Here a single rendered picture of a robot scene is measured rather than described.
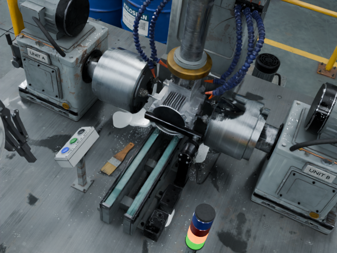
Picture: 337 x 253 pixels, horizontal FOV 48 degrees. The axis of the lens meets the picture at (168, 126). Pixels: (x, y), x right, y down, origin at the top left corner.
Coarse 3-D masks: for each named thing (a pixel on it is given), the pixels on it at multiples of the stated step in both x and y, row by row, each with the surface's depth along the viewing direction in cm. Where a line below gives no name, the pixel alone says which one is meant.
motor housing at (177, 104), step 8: (168, 96) 156; (176, 96) 156; (152, 104) 157; (160, 104) 154; (168, 104) 151; (176, 104) 151; (184, 104) 155; (192, 104) 158; (200, 104) 162; (152, 112) 159; (160, 112) 166; (168, 112) 169; (176, 112) 171; (176, 120) 168; (184, 120) 153; (192, 120) 156; (160, 128) 163
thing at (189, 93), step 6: (180, 78) 161; (174, 84) 153; (180, 84) 157; (186, 84) 156; (198, 84) 159; (168, 90) 157; (174, 90) 156; (180, 90) 154; (186, 90) 153; (192, 90) 152; (186, 96) 155; (192, 96) 156
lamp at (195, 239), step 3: (189, 228) 116; (189, 231) 116; (189, 234) 116; (192, 234) 114; (207, 234) 114; (189, 237) 117; (192, 237) 115; (195, 237) 114; (198, 237) 114; (201, 237) 114; (204, 237) 115; (192, 240) 116; (195, 240) 115; (198, 240) 115; (201, 240) 115; (204, 240) 117; (198, 243) 117
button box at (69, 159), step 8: (80, 128) 145; (88, 128) 142; (80, 136) 140; (88, 136) 140; (96, 136) 143; (72, 144) 137; (80, 144) 137; (88, 144) 140; (72, 152) 133; (80, 152) 136; (56, 160) 135; (64, 160) 133; (72, 160) 133
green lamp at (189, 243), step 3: (186, 237) 121; (186, 240) 120; (189, 240) 118; (189, 243) 119; (192, 243) 118; (195, 243) 117; (201, 243) 117; (189, 246) 120; (192, 246) 119; (195, 246) 118; (198, 246) 118; (201, 246) 120
